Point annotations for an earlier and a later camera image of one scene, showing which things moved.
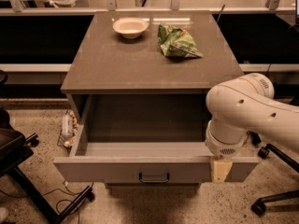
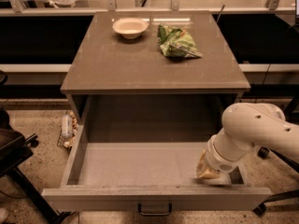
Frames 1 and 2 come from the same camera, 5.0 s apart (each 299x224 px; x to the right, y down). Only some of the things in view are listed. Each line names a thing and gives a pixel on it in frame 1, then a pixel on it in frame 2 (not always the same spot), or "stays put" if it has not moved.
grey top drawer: [119, 139] → [154, 178]
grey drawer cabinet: [138, 119] stays put
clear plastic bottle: [66, 126] stays put
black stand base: [15, 153] stays put
